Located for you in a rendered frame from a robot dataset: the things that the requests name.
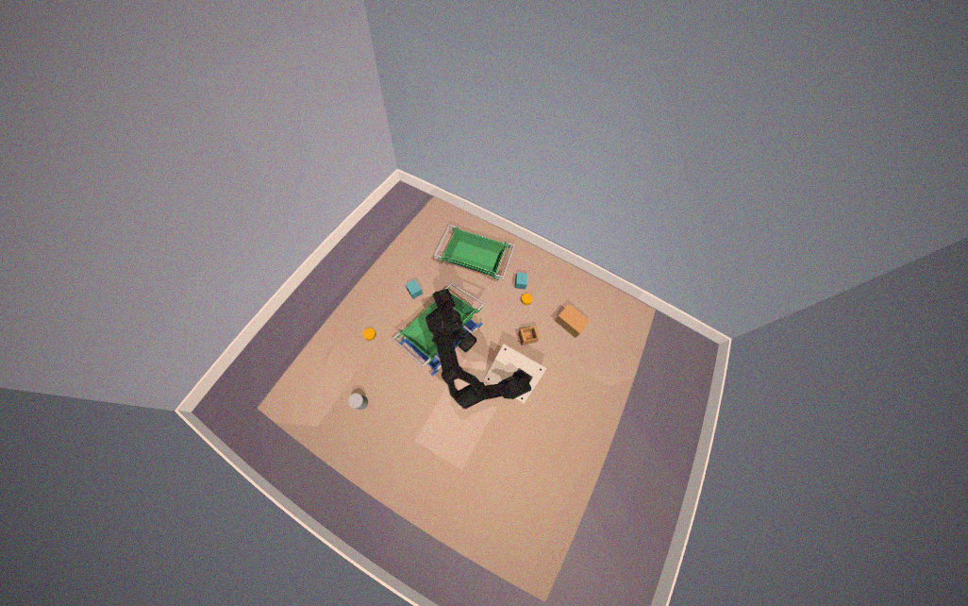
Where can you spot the grey cylinder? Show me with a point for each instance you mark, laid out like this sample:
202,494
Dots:
358,401

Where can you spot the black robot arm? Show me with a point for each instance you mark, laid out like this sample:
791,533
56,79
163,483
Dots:
440,322

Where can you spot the blue plastic tray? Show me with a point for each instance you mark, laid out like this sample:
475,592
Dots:
471,325

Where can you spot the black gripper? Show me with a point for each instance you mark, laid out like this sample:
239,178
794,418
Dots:
465,343

